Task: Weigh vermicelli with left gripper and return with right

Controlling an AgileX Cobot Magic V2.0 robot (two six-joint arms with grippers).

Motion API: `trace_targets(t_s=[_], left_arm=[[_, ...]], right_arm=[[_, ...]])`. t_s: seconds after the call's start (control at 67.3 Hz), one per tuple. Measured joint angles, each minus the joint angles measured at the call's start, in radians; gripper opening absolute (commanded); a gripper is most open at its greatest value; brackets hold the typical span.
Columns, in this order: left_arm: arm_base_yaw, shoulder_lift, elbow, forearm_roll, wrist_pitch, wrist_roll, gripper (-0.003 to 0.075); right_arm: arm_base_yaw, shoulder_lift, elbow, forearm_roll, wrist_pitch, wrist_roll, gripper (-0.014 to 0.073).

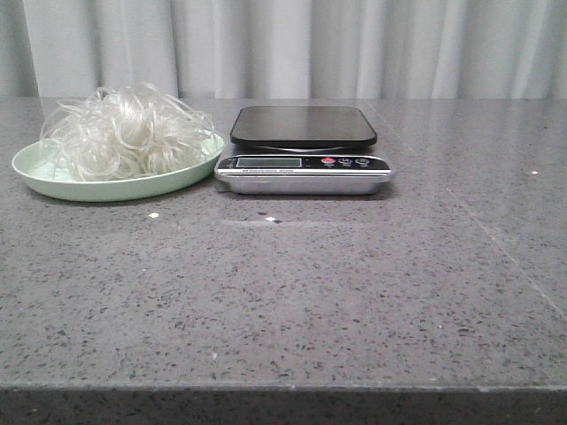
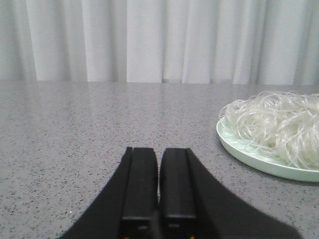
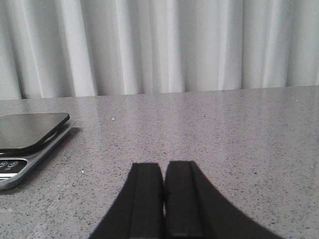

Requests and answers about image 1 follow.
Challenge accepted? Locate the light green plate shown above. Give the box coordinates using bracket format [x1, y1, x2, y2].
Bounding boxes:
[12, 134, 225, 202]

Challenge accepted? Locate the white pleated curtain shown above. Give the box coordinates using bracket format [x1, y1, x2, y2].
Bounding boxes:
[1, 1, 566, 99]

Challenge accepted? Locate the black silver kitchen scale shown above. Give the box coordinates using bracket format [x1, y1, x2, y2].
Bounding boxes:
[214, 105, 393, 196]

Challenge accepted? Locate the white vermicelli noodle bundle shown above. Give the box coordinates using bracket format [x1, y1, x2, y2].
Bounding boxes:
[39, 83, 221, 182]

